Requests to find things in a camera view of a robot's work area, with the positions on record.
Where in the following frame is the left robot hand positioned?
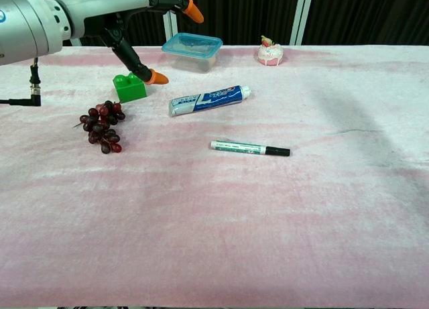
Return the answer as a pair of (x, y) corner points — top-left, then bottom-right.
(53, 0), (205, 86)

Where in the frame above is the green toy brick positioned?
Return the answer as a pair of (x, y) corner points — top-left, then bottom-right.
(112, 72), (148, 104)

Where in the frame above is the clear container blue lid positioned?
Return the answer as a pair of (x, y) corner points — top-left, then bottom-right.
(161, 32), (224, 74)

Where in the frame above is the blue white toothpaste tube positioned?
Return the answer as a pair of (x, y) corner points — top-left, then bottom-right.
(168, 84), (251, 117)

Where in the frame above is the black marker cap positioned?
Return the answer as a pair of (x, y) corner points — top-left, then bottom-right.
(265, 146), (292, 158)

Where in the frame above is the black curtain backdrop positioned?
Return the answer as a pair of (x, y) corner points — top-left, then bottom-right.
(46, 0), (429, 48)

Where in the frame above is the pink toy cake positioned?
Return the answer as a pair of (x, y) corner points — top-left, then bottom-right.
(257, 35), (284, 67)

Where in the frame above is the dark red grape bunch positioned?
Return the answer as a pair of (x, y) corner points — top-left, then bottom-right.
(72, 100), (127, 155)

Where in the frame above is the green white marker pen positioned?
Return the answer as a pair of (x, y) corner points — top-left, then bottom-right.
(210, 139), (268, 156)

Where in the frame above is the pink fluffy tablecloth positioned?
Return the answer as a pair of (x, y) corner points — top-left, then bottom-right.
(0, 44), (429, 308)

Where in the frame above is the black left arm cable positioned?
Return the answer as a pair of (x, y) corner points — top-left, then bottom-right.
(0, 56), (42, 107)

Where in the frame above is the white partition frame post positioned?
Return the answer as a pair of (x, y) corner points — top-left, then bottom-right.
(163, 7), (179, 48)
(289, 0), (315, 46)

